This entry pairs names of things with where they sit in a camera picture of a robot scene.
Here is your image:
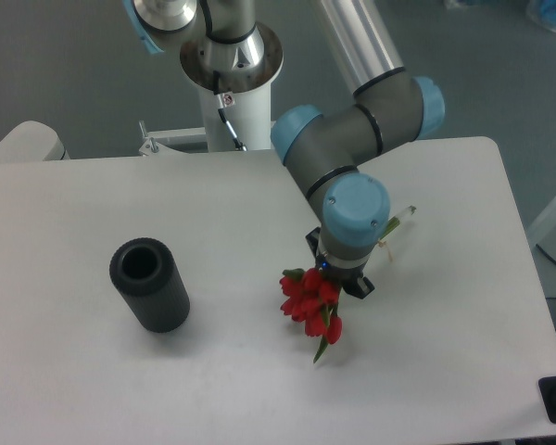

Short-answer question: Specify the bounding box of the white metal base frame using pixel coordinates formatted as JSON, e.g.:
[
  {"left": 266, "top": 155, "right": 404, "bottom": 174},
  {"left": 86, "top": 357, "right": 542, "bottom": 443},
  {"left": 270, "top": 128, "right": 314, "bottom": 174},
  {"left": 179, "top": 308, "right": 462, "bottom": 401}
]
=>
[{"left": 138, "top": 121, "right": 209, "bottom": 157}]

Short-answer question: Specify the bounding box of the red tulip bouquet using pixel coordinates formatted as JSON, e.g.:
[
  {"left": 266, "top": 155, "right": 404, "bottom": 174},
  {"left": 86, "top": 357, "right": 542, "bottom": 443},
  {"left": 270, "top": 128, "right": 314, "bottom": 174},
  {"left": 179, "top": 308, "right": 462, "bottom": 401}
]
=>
[{"left": 279, "top": 204, "right": 418, "bottom": 365}]

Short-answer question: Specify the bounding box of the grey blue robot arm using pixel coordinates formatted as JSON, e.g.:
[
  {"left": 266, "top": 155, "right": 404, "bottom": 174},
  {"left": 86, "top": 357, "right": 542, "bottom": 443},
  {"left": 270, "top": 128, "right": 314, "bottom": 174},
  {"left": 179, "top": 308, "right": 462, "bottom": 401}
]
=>
[{"left": 124, "top": 1, "right": 445, "bottom": 299}]

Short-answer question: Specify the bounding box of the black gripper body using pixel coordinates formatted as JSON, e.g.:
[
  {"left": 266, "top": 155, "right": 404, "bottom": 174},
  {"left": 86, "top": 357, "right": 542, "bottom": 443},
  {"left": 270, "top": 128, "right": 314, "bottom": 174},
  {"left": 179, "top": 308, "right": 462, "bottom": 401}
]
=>
[{"left": 315, "top": 253, "right": 367, "bottom": 286}]

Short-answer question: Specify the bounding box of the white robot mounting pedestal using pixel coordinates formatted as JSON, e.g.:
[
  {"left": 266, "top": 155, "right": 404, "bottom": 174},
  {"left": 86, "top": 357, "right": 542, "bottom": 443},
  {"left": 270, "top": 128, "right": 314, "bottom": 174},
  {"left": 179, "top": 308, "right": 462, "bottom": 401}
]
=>
[{"left": 180, "top": 22, "right": 284, "bottom": 152}]

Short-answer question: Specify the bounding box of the black ribbed cylindrical vase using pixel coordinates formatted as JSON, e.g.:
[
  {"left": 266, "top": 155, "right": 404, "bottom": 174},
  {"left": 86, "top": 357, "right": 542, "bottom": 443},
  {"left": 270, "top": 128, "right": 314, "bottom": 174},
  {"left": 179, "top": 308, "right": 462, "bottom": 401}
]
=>
[{"left": 109, "top": 237, "right": 190, "bottom": 333}]

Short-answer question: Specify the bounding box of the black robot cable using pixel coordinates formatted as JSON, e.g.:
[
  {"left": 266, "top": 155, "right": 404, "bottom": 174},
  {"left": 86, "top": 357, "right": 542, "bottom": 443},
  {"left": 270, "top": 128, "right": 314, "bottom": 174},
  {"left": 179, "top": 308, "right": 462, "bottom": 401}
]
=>
[{"left": 211, "top": 69, "right": 249, "bottom": 152}]

